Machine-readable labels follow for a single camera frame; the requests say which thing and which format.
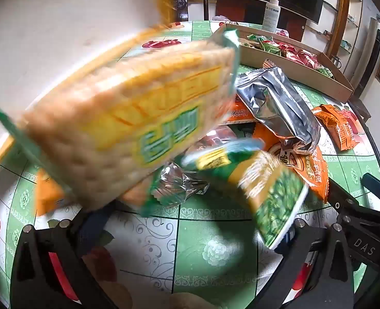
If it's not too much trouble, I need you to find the orange snack packet round logo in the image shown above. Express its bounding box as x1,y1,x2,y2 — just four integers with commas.
252,124,330,204

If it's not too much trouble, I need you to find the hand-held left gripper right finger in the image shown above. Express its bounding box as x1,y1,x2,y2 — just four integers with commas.
251,219,358,309

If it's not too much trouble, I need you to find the white box yellow rim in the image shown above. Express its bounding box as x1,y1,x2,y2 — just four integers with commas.
0,0,178,187

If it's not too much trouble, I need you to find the white spray bottle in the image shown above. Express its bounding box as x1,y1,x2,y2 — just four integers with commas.
261,0,280,32

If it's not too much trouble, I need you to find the orange soda cracker packet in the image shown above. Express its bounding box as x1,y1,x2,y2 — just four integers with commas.
337,107,367,145
311,104,350,151

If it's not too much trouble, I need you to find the brown television stand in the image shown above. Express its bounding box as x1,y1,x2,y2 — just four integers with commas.
215,0,307,42

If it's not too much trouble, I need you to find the pink cloth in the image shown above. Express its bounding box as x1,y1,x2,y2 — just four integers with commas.
212,15,239,24

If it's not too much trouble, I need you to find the green pea snack packet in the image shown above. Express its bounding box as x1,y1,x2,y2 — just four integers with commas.
180,138,310,250

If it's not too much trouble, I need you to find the brown cardboard tray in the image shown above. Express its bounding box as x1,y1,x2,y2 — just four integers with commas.
212,22,354,104

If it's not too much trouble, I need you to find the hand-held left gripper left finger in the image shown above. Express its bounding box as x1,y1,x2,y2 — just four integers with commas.
10,206,120,309

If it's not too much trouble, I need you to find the green patterned tablecloth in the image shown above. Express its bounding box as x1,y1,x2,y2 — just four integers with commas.
0,20,380,309

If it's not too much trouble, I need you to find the yellow cracker packet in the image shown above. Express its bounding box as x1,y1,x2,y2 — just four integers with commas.
0,27,240,214

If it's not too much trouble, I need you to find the large silver foil packet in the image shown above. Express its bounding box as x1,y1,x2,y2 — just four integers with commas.
234,66,322,156

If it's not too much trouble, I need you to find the clear red snack packet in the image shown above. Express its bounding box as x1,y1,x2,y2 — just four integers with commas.
190,125,243,155

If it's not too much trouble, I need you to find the pile of red green packets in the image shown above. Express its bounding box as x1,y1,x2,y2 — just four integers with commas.
245,33,335,78

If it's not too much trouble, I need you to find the small orange snack packet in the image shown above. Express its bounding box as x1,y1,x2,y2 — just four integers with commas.
224,100,253,125

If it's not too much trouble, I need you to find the wooden wall shelf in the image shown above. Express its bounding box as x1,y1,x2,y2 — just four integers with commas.
319,0,366,70

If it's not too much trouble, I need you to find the crumpled silver foil packet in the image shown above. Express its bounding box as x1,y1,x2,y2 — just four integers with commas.
156,162,210,207

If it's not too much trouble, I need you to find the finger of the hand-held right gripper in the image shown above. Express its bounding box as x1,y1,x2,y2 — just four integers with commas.
325,180,380,217
361,173,380,200

